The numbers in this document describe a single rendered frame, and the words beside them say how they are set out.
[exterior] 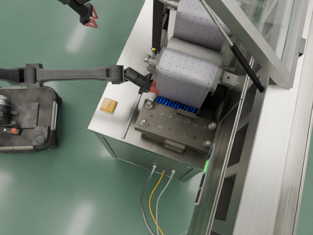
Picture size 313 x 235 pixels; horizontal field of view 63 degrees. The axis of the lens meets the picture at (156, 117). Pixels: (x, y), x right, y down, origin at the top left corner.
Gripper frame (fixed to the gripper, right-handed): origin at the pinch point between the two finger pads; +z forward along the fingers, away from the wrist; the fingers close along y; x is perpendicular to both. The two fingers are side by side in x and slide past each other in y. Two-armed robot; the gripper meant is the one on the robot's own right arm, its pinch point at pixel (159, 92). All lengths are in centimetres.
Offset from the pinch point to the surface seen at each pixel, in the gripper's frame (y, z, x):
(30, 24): -74, -84, -173
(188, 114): 5.6, 16.1, 6.9
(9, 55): -34, -86, -174
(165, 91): 0.2, 0.6, 5.0
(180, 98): 0.2, 8.5, 7.0
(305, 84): -4, 25, 58
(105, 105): 10.9, -15.8, -26.1
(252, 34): 13, -18, 73
